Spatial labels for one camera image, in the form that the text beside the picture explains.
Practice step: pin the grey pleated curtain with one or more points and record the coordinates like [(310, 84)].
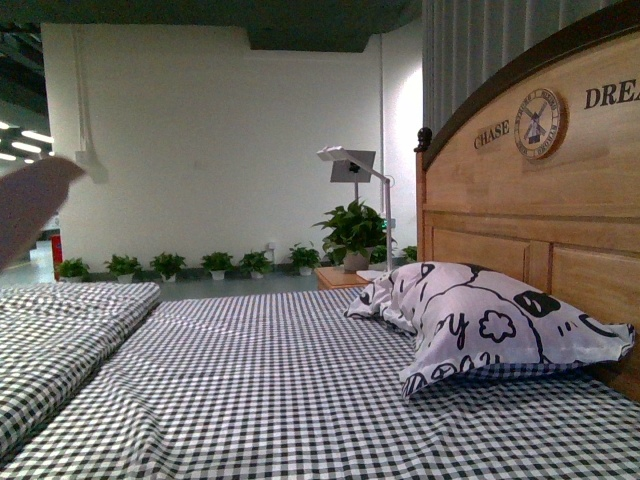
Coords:
[(475, 50)]

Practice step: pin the large potted green plant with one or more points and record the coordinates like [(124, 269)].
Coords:
[(354, 231)]

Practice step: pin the white desk lamp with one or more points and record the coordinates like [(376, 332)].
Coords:
[(333, 154)]

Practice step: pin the folded checkered quilt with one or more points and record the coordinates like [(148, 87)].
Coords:
[(53, 336)]

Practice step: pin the black white checkered bedsheet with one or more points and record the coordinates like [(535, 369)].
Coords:
[(285, 386)]

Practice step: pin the white cartoon print pillow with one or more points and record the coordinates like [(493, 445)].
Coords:
[(468, 321)]

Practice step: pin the wooden bed headboard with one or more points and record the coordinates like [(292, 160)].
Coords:
[(536, 174)]

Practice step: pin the small potted plant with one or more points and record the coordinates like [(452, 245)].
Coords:
[(304, 259), (217, 264), (73, 270), (124, 268), (256, 264), (168, 265)]

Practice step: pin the far wooden nightstand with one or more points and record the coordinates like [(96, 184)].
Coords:
[(330, 278)]

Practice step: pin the tablet on stand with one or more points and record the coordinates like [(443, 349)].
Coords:
[(348, 172)]

